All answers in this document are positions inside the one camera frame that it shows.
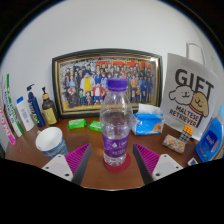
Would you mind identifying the blue tissue pack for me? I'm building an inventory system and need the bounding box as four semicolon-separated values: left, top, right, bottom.
130;103;165;136

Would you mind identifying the blue printed paper cup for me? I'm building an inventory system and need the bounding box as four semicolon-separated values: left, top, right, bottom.
34;126;69;160

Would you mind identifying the pink toothpaste box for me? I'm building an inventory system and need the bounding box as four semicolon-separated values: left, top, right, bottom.
0;81;17;146

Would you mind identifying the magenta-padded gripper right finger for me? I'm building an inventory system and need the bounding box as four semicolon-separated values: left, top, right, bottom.
133;143;184;186

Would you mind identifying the dark blue pump bottle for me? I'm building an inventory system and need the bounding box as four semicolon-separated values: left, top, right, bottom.
26;83;47;128

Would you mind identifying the amber yellow-labelled pump bottle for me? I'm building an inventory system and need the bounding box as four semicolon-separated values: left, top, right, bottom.
41;86;60;127

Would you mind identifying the blue detergent bottle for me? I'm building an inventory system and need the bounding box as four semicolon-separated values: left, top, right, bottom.
195;105;224;163

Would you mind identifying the white printed paper gift bag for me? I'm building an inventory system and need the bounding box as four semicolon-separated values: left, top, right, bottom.
159;41;219;141

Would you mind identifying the white blue-capped lotion bottle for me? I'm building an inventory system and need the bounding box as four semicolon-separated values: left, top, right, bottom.
15;96;36;132

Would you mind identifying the green and white toothpaste box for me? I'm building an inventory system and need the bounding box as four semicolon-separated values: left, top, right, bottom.
2;73;24;138

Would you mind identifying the flat round red coaster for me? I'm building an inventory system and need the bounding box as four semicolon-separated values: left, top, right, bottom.
102;152;132;173

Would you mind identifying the framed group picture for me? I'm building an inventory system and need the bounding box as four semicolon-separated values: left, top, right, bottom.
51;48;164;119

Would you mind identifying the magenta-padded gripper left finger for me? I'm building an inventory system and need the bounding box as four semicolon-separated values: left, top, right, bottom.
41;143;93;186

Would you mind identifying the clear purple-capped water bottle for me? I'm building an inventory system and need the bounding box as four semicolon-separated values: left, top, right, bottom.
99;78;134;167

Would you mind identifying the colourful patterned pouch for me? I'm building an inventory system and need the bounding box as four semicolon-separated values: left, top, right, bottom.
161;133;186;155

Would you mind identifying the colourful puzzle cube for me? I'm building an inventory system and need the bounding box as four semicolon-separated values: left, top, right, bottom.
178;124;194;144

